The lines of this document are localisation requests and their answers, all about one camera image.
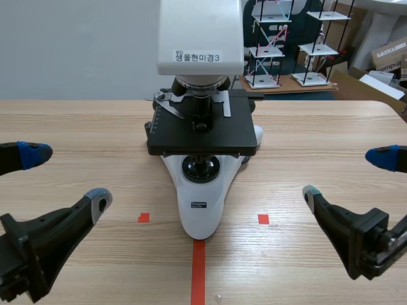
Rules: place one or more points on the white and black microscope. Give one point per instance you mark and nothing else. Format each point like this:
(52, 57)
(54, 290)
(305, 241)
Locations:
(197, 41)

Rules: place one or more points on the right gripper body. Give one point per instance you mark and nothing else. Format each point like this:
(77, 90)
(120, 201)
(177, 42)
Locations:
(375, 241)

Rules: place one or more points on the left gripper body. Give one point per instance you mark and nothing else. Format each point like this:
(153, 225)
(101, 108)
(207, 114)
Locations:
(19, 267)

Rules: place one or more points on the large open cardboard box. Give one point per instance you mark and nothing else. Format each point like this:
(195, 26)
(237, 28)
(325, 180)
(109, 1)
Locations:
(365, 85)

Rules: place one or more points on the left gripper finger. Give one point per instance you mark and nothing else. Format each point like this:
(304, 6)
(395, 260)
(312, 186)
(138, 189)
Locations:
(22, 155)
(66, 228)

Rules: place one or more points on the white wash basin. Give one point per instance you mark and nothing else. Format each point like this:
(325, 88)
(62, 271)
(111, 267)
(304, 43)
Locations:
(386, 22)

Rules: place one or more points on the brown cardboard box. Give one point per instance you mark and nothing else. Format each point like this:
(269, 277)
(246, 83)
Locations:
(388, 57)

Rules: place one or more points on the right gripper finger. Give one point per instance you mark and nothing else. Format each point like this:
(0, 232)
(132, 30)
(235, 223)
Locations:
(337, 225)
(388, 157)

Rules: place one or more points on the white tiered rod tower model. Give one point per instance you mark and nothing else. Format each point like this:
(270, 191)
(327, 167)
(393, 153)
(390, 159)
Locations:
(265, 51)
(318, 47)

